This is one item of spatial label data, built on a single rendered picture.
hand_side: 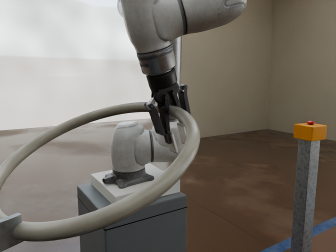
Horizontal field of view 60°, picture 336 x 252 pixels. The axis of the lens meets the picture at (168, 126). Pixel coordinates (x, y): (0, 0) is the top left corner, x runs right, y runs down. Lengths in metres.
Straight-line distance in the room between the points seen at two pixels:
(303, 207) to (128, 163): 1.04
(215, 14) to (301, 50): 7.06
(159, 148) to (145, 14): 0.77
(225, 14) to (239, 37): 6.69
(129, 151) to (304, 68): 6.63
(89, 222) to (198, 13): 0.48
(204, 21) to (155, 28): 0.11
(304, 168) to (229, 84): 5.49
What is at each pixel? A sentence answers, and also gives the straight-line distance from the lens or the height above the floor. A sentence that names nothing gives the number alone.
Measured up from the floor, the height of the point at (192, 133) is 1.21.
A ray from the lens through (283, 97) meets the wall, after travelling 7.94.
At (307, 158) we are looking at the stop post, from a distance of 1.77.
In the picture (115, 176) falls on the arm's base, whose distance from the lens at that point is 1.37.
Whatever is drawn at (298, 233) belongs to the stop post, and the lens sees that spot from 1.94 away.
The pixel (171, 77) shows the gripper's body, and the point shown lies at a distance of 0.72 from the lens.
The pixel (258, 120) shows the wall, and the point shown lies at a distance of 8.02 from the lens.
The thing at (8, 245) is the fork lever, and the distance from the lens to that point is 0.57.
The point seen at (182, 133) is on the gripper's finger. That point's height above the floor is 1.17.
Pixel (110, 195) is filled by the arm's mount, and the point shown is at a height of 0.83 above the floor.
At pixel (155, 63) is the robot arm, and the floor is 1.36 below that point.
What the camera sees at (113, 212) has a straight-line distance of 0.49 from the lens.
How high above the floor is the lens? 1.33
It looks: 9 degrees down
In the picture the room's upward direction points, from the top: straight up
